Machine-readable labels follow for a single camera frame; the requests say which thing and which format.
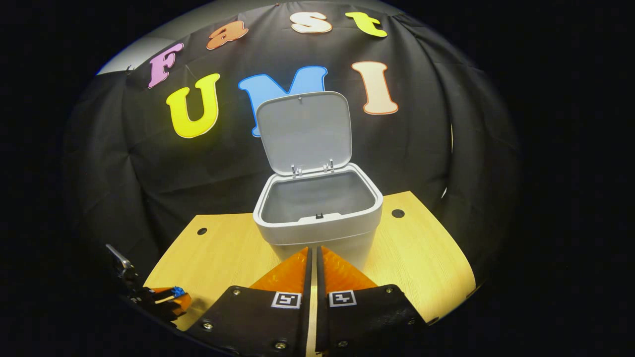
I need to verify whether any white desktop garbage bin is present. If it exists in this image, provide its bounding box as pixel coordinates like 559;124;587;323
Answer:
252;91;384;271

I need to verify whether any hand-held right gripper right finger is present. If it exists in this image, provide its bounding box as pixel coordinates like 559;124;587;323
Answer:
316;245;428;355

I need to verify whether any wooden desktop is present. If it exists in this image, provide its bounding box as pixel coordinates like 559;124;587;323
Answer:
143;191;477;357

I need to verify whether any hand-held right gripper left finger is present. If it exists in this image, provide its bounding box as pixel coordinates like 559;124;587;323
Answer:
186;246;313;357

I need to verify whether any black backdrop cloth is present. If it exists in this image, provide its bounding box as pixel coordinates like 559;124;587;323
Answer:
64;2;521;278

